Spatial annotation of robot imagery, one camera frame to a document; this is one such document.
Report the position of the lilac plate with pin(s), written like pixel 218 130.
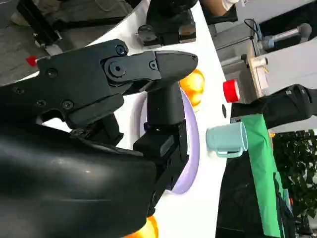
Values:
pixel 192 141

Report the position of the black metal frame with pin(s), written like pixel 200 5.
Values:
pixel 39 26

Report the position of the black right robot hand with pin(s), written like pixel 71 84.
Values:
pixel 74 173

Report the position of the green plant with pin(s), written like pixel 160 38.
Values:
pixel 299 173

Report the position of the pale green mug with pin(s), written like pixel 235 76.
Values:
pixel 225 138

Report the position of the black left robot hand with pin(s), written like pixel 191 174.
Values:
pixel 171 17

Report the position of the beige box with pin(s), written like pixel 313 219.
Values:
pixel 258 74

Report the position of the green cloth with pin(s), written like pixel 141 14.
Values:
pixel 261 168

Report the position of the black drape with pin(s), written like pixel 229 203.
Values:
pixel 237 198

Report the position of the orange and white bread roll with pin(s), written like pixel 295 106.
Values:
pixel 194 86
pixel 149 229

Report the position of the small red button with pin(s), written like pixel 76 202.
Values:
pixel 31 61

